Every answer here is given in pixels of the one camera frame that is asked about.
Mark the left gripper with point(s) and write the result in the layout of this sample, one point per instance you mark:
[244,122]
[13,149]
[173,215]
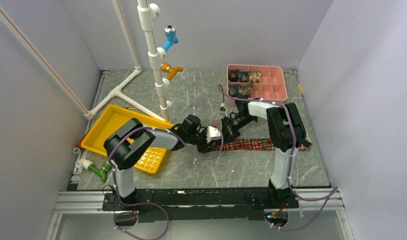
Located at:
[206,147]

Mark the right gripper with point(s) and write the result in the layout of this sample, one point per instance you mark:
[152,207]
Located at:
[228,133]

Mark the multicolour patterned necktie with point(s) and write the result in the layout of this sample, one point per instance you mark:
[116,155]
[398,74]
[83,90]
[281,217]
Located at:
[254,144]

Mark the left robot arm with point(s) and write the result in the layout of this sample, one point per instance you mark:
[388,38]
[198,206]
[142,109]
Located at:
[128,144]

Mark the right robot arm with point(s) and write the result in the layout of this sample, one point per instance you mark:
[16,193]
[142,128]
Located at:
[286,131]

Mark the blue dotted rolled tie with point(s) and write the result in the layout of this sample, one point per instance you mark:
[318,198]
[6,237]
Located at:
[233,91]

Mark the brown patterned rolled tie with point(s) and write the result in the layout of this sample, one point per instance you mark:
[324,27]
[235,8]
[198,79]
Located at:
[245,91]

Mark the dark rolled tie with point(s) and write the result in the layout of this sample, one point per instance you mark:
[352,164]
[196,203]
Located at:
[233,76]

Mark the yellow plastic tray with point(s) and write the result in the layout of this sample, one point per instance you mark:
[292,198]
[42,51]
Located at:
[114,117]

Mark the gold floral rolled tie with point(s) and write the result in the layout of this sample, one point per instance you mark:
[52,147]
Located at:
[255,77]

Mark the pink divided organizer box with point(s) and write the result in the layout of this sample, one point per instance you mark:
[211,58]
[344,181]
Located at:
[272,86]

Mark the orange plastic faucet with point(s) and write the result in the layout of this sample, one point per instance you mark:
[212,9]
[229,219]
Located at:
[170,70]

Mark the white PVC pipe stand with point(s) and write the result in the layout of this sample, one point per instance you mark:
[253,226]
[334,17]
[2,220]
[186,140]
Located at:
[147,13]

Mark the green plastic faucet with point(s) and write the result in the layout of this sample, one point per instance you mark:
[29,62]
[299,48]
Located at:
[101,172]

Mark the blue plastic faucet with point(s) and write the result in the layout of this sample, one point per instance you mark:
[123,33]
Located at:
[170,33]

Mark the white pipe with red stripe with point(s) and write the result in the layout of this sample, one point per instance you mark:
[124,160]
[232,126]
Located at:
[11,25]

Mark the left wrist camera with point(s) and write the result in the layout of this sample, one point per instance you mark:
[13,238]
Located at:
[213,133]

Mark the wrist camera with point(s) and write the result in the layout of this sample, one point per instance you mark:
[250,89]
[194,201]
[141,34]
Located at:
[223,110]
[213,133]

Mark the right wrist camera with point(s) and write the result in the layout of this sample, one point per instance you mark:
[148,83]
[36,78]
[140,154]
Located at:
[223,110]

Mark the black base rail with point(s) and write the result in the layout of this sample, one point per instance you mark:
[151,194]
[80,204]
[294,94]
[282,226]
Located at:
[151,205]

